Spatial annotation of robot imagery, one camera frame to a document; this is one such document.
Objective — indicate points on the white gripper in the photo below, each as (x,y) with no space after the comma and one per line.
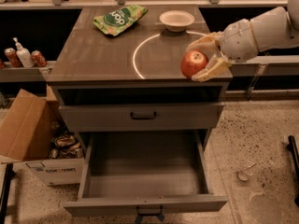
(238,40)

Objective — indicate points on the red apple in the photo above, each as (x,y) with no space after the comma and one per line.
(193,62)

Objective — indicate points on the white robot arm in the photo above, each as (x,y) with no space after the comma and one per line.
(277,28)

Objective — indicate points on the grey drawer cabinet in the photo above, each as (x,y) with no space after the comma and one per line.
(141,66)

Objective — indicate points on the open grey middle drawer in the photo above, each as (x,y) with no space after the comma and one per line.
(144,174)

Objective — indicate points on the closed grey top drawer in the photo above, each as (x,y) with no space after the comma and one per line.
(107,118)

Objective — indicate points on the white paper bowl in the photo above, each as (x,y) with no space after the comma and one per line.
(176,20)

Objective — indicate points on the green chip bag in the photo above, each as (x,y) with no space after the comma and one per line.
(119,20)

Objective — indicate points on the snack packets in box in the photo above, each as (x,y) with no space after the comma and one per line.
(65,146)

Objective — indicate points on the right red soda can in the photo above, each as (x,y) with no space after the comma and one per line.
(39,59)

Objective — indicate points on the red soda can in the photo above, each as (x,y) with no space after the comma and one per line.
(12,57)
(39,59)

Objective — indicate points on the white pump bottle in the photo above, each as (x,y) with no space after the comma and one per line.
(23,54)

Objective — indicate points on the brown cardboard box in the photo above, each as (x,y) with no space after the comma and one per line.
(26,134)

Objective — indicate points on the left red soda can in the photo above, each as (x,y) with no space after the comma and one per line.
(12,57)

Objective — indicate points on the black drawer handle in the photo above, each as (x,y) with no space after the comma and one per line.
(143,116)

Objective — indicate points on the black post right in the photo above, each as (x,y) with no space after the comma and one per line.
(292,147)

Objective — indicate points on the black post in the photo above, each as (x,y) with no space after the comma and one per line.
(292,147)
(9,173)

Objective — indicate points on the black post left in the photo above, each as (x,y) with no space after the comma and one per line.
(9,173)

